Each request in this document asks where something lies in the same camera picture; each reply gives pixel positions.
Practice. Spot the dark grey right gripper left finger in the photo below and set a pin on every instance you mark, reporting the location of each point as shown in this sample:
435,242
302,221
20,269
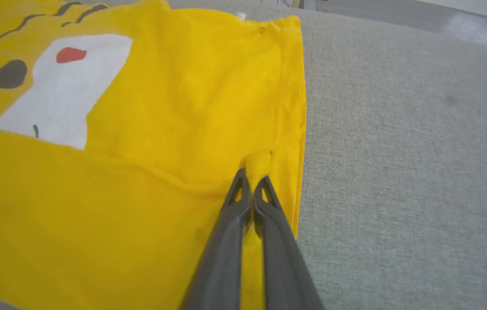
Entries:
226,254

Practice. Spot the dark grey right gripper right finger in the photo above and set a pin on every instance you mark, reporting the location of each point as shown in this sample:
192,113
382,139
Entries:
282,258

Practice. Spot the yellow printed garment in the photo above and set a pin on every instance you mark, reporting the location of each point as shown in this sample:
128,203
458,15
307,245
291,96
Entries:
140,172

